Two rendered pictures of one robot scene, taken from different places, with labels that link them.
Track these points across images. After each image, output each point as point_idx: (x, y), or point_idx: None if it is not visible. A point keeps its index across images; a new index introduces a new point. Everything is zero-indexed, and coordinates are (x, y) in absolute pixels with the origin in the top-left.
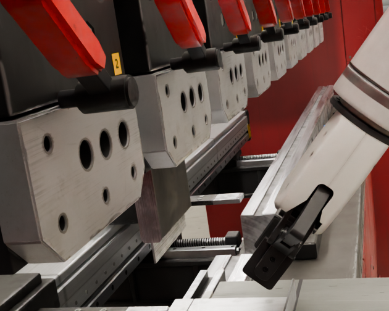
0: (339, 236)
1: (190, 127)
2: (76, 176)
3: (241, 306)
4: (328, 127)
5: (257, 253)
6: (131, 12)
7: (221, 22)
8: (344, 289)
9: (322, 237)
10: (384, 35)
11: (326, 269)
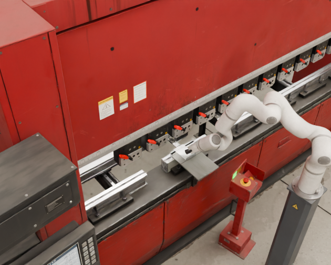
0: (248, 136)
1: (183, 132)
2: (154, 145)
3: None
4: (195, 143)
5: (186, 150)
6: (173, 123)
7: (206, 109)
8: (202, 158)
9: (245, 134)
10: (202, 140)
11: (232, 144)
